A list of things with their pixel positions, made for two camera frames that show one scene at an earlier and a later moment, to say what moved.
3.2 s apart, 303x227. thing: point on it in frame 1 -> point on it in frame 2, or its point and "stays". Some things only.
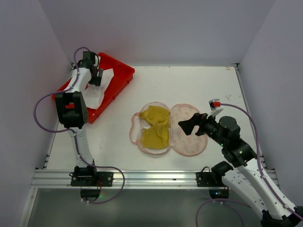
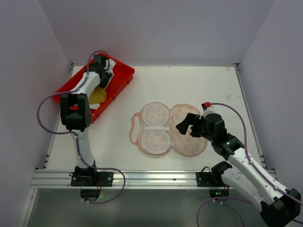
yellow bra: [157, 135] -> [97, 95]
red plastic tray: [122, 74] stays
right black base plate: [206, 179] stays
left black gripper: [97, 77] -> [104, 77]
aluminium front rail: [122, 178] stays
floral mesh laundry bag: [155, 128] stays
